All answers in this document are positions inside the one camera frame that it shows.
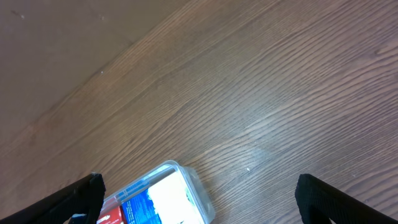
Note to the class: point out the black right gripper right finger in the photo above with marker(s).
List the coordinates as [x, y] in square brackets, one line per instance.
[319, 202]

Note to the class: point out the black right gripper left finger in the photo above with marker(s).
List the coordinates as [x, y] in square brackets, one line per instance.
[80, 202]

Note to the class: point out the red medicine box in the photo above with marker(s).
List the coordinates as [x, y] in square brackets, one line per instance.
[114, 216]

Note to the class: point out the blue medicine box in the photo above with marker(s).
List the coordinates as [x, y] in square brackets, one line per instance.
[140, 209]

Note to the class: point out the white medicine box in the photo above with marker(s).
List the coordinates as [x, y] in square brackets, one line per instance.
[174, 202]

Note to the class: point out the clear plastic container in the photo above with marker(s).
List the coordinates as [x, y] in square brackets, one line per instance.
[200, 195]

